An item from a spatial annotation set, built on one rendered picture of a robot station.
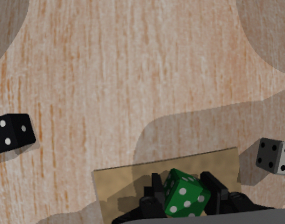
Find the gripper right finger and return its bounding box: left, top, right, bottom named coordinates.
left=200, top=171, right=275, bottom=215

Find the tan square mat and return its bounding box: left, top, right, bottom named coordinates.
left=93, top=147, right=242, bottom=224

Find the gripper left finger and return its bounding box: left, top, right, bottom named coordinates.
left=111, top=173, right=167, bottom=224

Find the green die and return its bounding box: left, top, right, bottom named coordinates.
left=163, top=168, right=211, bottom=218

